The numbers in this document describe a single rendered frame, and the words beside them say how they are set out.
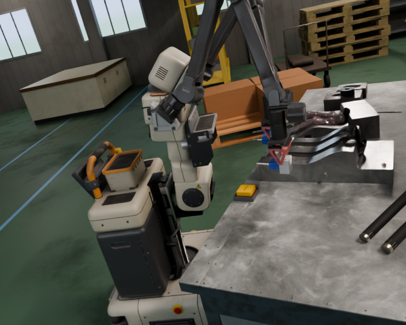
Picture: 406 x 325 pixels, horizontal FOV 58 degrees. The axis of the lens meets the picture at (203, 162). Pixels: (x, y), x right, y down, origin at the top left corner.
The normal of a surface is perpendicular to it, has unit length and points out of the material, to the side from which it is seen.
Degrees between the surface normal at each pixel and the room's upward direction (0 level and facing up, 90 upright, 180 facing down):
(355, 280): 0
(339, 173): 90
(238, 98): 90
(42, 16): 90
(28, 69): 90
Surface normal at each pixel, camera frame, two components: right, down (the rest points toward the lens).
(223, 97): 0.11, 0.38
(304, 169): -0.42, 0.44
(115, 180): -0.10, 0.45
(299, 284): -0.21, -0.90
